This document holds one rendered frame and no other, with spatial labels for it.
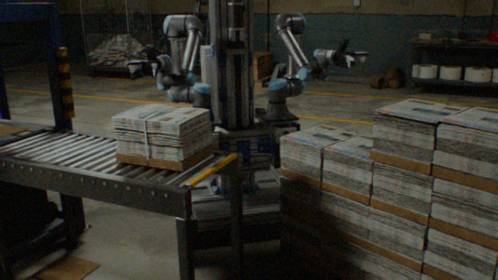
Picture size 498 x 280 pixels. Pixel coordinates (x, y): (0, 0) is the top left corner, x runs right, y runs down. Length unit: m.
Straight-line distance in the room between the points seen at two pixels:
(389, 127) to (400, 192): 0.30
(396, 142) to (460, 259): 0.55
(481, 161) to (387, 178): 0.43
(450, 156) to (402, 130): 0.23
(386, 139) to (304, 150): 0.50
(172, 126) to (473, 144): 1.23
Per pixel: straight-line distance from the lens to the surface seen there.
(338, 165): 2.29
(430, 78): 8.28
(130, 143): 2.21
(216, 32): 2.98
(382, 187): 2.18
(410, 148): 2.05
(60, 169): 2.30
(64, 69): 3.12
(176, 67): 2.86
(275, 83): 2.92
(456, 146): 1.96
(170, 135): 2.06
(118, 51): 9.97
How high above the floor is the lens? 1.54
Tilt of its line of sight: 17 degrees down
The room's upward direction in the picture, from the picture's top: 1 degrees counter-clockwise
